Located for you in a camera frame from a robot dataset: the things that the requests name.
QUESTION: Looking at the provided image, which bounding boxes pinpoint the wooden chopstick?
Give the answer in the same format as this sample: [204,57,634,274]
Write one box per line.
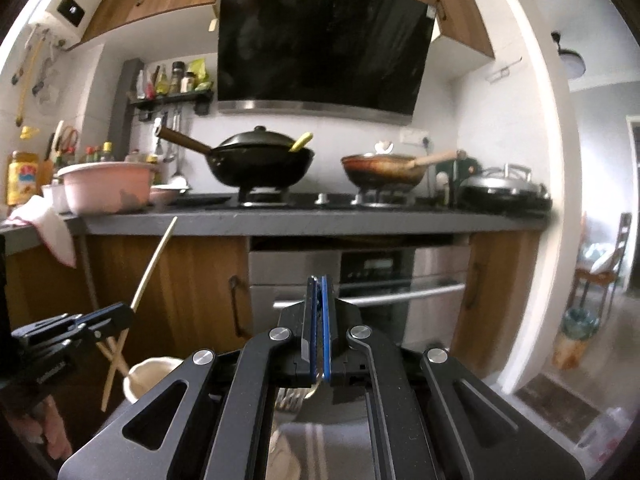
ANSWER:
[100,216,178,413]
[96,342,130,377]

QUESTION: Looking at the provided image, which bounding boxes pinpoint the gold fork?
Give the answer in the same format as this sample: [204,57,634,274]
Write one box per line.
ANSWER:
[274,380,321,414]

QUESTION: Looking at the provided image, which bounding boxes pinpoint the person's hand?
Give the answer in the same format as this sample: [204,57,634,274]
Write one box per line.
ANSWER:
[6,396,73,460]

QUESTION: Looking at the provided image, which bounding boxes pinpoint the white ceramic double utensil holder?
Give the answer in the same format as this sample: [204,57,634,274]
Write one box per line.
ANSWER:
[122,356,302,480]

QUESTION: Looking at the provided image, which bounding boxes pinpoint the grey plaid cloth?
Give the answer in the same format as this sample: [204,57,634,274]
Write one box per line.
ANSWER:
[267,396,375,479]

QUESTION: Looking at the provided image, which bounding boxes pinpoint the pink white towel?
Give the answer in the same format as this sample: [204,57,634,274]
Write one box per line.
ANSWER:
[3,195,77,268]

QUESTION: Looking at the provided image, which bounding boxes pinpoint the stainless steel oven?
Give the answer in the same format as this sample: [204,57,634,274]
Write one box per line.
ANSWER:
[248,245,471,351]

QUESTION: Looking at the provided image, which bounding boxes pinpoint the pink basin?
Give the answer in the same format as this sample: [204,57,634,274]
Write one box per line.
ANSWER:
[55,162,155,216]

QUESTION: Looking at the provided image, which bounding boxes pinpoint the yellow oil bottle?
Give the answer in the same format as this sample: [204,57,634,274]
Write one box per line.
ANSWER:
[6,151,39,207]

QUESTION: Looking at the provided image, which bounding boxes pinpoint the white plastic bag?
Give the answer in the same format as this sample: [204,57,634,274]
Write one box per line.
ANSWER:
[576,408,631,464]

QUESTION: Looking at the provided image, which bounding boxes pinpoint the green trash bin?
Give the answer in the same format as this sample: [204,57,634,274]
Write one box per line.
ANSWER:
[551,307,600,370]

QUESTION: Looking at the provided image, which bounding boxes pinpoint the black wok with lid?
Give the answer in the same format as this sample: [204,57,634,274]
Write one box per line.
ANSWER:
[153,126,314,191]

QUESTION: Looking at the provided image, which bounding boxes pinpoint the wooden chair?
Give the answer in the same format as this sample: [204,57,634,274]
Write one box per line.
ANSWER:
[570,212,632,323]

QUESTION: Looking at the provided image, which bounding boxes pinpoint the black spice shelf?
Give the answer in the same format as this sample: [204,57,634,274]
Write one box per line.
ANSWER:
[129,89,215,116]

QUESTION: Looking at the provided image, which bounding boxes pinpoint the black electric griddle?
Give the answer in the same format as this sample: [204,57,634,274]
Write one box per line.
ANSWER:
[457,164,552,214]

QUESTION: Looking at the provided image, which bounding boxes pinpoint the brown frying pan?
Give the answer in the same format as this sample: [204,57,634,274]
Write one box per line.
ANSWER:
[341,150,466,191]

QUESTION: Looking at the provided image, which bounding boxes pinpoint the green kettle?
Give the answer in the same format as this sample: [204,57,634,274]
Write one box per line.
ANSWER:
[435,157,480,207]

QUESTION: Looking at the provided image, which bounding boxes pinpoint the white water heater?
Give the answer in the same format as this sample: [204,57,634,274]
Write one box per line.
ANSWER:
[27,0,124,51]

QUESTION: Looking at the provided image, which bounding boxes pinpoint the black range hood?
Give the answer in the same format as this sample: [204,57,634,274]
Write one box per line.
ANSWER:
[216,0,436,125]

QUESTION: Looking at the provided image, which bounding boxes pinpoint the ceiling lamp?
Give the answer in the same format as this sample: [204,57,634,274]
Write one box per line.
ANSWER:
[551,32,586,79]

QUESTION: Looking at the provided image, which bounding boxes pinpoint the yellow gas hose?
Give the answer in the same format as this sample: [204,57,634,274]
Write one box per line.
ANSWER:
[14,34,48,129]

